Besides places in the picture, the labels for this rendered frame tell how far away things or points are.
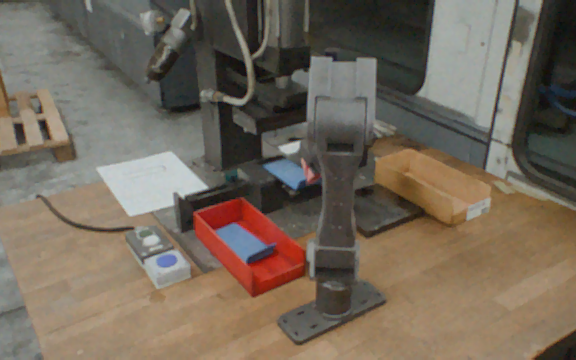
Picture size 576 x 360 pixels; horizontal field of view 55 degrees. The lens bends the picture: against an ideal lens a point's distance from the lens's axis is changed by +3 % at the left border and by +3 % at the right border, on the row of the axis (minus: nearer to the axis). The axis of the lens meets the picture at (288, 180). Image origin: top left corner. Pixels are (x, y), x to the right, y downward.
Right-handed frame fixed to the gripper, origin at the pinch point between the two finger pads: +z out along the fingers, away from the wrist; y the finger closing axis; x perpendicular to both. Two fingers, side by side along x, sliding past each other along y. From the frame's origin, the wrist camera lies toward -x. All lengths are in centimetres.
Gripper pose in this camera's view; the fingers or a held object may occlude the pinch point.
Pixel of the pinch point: (309, 180)
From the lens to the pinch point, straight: 118.7
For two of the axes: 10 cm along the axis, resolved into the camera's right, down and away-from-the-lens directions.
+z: -3.0, 5.8, 7.6
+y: -4.8, -7.8, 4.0
